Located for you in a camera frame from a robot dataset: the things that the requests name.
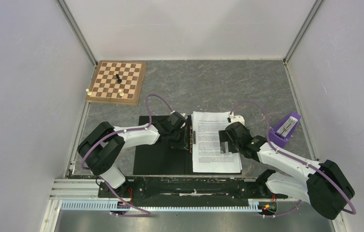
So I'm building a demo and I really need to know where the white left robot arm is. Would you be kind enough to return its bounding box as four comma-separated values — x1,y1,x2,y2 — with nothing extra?
77,111,187,197

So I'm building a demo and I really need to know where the wooden chessboard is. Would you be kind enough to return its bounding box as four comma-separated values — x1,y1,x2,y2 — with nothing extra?
86,60,147,105

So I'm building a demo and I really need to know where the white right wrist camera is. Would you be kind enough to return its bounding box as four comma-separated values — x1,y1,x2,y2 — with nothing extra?
227,114,245,125

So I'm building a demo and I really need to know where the blue folder with black inside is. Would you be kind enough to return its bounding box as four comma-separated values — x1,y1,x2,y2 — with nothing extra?
132,133,242,175

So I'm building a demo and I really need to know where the purple metronome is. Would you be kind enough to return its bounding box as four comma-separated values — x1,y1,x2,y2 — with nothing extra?
268,112,302,148

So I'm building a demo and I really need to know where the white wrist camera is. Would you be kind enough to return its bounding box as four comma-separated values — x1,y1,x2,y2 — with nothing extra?
179,113,188,119
227,114,245,125

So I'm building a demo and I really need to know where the aluminium frame rail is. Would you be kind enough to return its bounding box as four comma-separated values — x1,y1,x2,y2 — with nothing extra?
39,160,105,232

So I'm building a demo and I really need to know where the printed paper sheet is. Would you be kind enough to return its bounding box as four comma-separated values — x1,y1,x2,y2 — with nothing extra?
191,112,242,174

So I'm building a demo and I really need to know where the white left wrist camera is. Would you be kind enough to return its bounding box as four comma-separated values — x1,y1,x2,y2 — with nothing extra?
179,113,188,119

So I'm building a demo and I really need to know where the black chess pawn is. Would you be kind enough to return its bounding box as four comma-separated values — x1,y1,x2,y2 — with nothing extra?
116,74,122,84

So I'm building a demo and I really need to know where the light blue cable duct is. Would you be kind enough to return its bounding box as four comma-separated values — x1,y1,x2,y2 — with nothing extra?
61,200,268,213

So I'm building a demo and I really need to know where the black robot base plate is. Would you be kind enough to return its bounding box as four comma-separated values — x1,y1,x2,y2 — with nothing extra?
115,176,287,207

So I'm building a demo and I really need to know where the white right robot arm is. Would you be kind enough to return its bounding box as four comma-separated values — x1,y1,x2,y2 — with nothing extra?
218,122,356,220

